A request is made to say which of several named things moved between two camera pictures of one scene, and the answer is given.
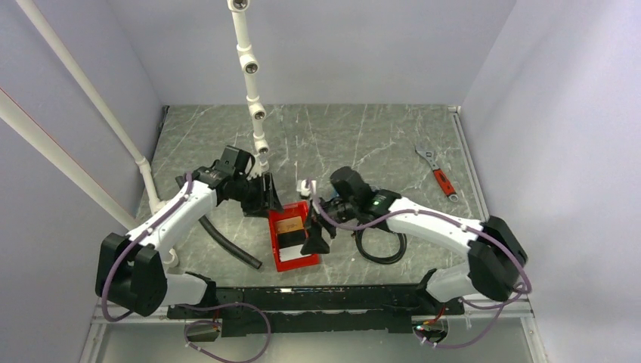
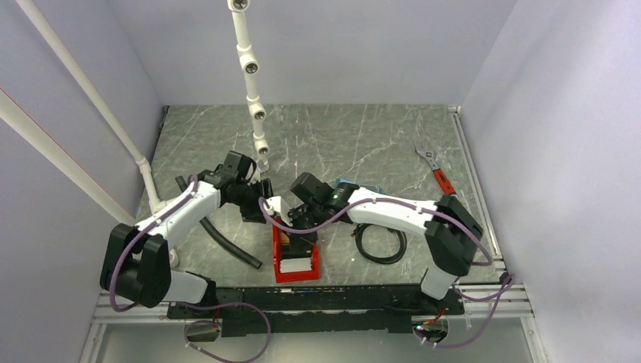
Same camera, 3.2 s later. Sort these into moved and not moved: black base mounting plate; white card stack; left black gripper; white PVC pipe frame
Moved: white card stack
Not moved: white PVC pipe frame; left black gripper; black base mounting plate
